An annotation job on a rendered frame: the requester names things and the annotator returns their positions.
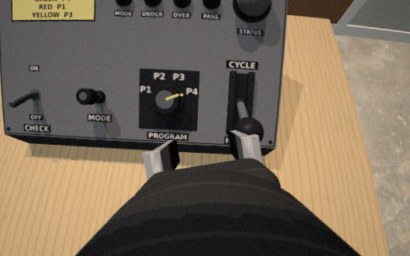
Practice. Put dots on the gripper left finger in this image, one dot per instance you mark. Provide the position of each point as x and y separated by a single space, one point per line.
164 157

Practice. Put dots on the dark grey wedge-shaped console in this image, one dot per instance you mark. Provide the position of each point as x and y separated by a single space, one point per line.
63 56

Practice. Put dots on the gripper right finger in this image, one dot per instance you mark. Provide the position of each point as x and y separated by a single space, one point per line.
244 146

